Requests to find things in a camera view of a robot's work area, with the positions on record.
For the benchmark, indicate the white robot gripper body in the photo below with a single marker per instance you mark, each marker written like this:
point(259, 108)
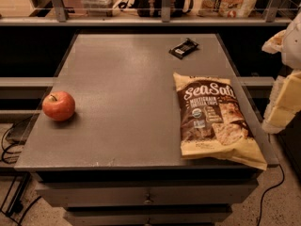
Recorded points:
point(293, 46)

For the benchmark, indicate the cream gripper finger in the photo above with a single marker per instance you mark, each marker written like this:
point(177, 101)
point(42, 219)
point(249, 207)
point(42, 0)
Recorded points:
point(284, 103)
point(275, 44)

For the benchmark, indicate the brown sea salt chip bag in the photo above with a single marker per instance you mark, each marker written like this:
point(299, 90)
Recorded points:
point(212, 124)

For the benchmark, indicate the snack bag on back shelf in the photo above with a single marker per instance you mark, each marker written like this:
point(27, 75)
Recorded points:
point(226, 8)

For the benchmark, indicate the red apple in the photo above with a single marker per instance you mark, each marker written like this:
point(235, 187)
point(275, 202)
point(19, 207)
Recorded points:
point(58, 106)

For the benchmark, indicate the black snack bar wrapper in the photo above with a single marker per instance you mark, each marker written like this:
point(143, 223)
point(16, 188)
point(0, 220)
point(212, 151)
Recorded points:
point(184, 48)

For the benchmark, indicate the grey cabinet drawer with knob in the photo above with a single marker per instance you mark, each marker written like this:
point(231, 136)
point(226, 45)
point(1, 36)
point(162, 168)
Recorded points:
point(145, 193)

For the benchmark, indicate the grey metal shelf rail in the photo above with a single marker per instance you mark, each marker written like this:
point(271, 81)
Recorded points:
point(71, 12)

